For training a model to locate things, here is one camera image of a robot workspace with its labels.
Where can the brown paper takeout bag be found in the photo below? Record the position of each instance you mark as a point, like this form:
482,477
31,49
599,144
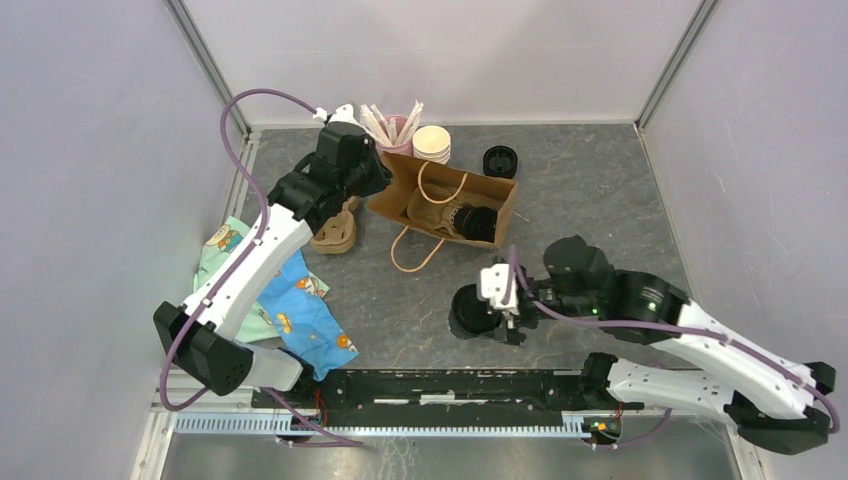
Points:
472,189

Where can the stack of paper cups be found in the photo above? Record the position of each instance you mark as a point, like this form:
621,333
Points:
432,143

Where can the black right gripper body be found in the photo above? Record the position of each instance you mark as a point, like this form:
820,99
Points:
585,303

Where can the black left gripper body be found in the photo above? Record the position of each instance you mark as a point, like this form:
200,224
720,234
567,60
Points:
370,178

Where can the pink metal utensil cup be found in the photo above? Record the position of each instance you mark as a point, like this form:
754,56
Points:
400,142

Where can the wooden stirrers in wrappers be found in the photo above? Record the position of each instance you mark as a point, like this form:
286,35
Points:
372,117

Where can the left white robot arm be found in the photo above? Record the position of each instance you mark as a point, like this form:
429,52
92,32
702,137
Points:
199,335

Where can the blue patterned cloth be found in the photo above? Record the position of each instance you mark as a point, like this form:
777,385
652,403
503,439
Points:
293,302

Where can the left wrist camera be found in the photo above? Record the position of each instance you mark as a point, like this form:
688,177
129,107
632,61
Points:
345,113

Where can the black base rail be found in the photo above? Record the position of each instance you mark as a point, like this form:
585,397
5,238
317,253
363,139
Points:
453,398

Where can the black paper coffee cup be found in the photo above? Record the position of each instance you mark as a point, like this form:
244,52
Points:
459,218

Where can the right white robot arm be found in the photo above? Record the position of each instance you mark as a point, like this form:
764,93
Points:
773,403

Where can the stack of black lids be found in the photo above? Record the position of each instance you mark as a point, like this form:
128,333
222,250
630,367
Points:
500,161

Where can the brown cardboard cup carriers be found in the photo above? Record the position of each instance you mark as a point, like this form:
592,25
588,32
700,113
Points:
338,235

